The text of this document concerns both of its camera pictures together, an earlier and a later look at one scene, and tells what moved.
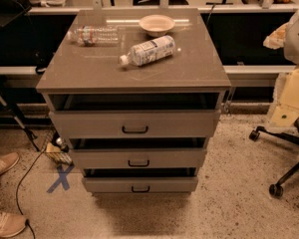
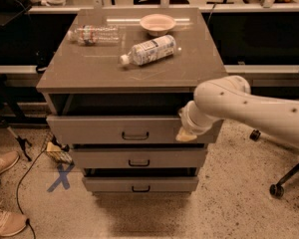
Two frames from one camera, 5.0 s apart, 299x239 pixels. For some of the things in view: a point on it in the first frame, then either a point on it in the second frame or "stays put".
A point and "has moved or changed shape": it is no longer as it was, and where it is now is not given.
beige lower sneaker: [5, 224] stays put
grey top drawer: [135, 123] has moved or changed shape
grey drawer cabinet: [137, 94] stays put
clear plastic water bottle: [89, 35] stays put
